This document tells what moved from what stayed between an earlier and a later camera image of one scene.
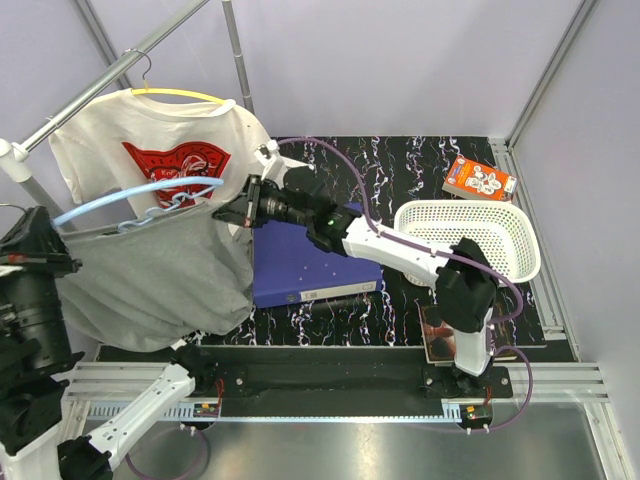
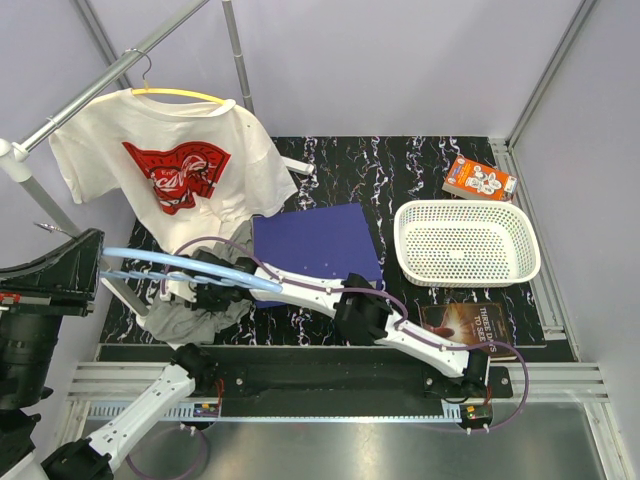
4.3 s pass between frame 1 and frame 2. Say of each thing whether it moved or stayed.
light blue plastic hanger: moved
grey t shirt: moved
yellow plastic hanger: stayed
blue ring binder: stayed
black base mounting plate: stayed
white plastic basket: stayed
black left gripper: moved
